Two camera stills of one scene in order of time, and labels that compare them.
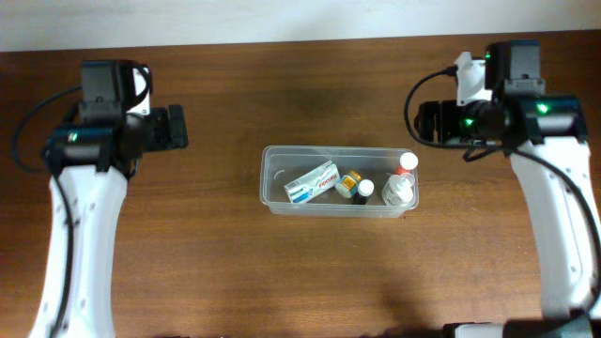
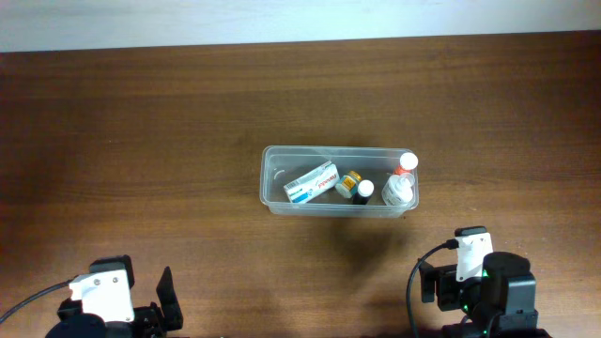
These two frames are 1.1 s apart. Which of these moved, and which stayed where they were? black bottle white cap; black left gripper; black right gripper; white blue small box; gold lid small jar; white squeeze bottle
Moved: black right gripper; black left gripper
Stayed: white blue small box; black bottle white cap; white squeeze bottle; gold lid small jar
